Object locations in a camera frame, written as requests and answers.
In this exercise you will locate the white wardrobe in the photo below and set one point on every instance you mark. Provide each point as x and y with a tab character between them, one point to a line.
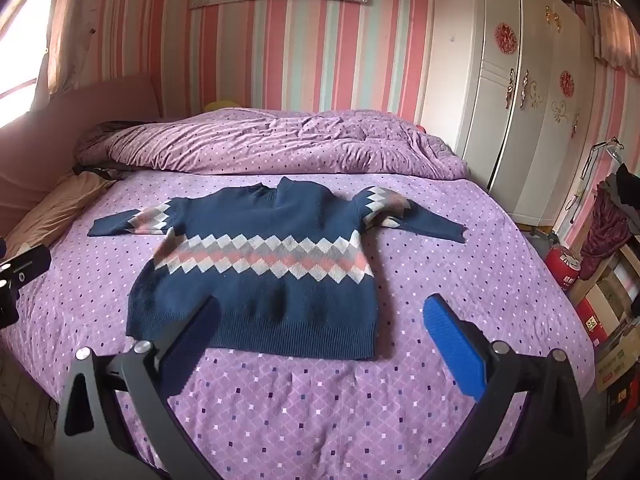
505	110

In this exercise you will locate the pink padded headboard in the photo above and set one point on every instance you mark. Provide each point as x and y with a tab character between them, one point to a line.
75	120

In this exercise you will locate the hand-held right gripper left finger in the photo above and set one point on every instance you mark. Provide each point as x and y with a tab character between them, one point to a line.
190	340

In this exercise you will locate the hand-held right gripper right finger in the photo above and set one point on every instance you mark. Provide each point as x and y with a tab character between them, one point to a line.
455	350

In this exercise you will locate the tan pillow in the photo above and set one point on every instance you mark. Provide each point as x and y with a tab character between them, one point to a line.
55	210

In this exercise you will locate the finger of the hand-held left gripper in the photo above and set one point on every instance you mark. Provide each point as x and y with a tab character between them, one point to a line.
25	265

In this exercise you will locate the pink window curtain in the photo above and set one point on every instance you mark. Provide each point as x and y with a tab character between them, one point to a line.
70	35

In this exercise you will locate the black garment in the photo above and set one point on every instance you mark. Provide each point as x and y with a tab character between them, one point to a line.
629	190

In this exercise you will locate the pink patterned curtain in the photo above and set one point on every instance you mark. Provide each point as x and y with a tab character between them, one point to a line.
617	35

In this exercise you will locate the cardboard box with red print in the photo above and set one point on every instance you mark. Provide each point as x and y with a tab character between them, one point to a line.
607	310

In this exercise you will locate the brown cardboard box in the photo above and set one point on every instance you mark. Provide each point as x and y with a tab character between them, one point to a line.
620	365

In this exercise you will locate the yellow object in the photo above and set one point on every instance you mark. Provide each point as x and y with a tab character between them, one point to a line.
220	105

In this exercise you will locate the purple dotted quilt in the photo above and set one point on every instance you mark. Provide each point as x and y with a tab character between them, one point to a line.
280	140

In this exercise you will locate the navy diamond-pattern knit sweater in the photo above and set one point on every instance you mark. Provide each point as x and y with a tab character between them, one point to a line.
260	290

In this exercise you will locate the bed with purple dotted sheet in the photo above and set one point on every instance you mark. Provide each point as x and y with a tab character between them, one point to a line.
310	410

